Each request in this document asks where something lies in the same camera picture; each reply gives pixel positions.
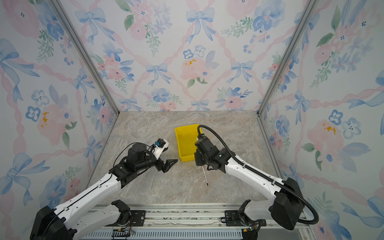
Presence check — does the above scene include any orange black handled screwdriver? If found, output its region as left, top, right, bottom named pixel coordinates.
left=201, top=166, right=209, bottom=186

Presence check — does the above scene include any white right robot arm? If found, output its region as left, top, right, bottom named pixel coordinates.
left=195, top=134, right=304, bottom=230

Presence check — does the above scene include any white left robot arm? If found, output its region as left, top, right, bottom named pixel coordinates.
left=30, top=139, right=178, bottom=240

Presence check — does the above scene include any yellow plastic bin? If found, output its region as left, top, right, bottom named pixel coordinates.
left=175, top=124, right=199, bottom=162

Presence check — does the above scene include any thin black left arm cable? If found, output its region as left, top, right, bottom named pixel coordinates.
left=113, top=142, right=154, bottom=175

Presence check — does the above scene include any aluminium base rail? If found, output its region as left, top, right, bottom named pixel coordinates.
left=84, top=204, right=315, bottom=240

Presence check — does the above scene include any black corrugated cable conduit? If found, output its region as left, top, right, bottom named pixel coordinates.
left=197, top=124, right=320, bottom=225

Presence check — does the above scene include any aluminium corner post left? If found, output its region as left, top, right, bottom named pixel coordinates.
left=48, top=0, right=120, bottom=116

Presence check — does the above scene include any aluminium corner post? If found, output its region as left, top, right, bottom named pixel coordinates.
left=48, top=0, right=120, bottom=116
left=257, top=0, right=319, bottom=118

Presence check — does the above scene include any aluminium corner post right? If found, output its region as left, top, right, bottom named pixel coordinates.
left=257, top=0, right=319, bottom=118

